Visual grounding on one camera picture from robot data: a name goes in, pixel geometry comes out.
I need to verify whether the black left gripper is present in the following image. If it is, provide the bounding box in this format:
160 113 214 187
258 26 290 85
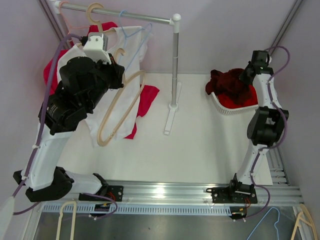
84 52 124 111

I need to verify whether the beige hanger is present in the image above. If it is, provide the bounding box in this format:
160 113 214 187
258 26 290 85
74 2 121 50
96 48 148 148

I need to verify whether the maroon t shirt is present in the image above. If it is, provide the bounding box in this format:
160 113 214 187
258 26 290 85
205 68 250 102

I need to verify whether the bright red t shirt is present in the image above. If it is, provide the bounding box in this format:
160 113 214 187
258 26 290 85
217 85 258 109

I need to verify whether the white t shirt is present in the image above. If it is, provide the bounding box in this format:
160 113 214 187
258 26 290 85
59 24 154 148

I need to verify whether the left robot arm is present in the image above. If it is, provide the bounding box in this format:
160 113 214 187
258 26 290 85
13 56 125 203

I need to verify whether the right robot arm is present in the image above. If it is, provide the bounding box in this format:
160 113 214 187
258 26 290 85
227 50 289 203

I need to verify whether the pink magenta t shirt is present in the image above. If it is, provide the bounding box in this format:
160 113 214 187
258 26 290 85
43 21 161 140

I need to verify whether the beige hanger floor left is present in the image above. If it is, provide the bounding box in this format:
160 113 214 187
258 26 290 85
55 200 78 240

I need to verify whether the beige hanger floor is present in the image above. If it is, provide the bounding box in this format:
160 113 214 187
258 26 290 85
290 204 318 240
55 200 78 240

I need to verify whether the blue hanger on floor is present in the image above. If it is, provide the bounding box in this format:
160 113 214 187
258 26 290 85
246 207 282 240

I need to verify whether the beige hanger floor right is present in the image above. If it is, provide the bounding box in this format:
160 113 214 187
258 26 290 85
290 204 318 240

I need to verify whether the white perforated plastic basket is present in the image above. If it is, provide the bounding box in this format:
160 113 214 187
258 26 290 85
210 92 259 116

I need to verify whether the white clothes rack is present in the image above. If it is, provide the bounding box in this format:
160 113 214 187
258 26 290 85
48 0 185 137

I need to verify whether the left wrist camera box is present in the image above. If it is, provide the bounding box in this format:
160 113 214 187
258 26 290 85
80 32 112 65

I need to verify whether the pink wire hanger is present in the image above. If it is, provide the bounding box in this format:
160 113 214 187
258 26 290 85
58 0 90 34

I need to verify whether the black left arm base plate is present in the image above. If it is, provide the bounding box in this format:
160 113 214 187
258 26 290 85
78 185 124 202

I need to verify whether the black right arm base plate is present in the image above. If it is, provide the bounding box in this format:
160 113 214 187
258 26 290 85
205 187 258 204

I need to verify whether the aluminium rail frame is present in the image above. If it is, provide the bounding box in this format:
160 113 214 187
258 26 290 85
32 108 305 207

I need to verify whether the white slotted cable duct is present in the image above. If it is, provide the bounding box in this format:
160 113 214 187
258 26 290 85
42 205 232 216

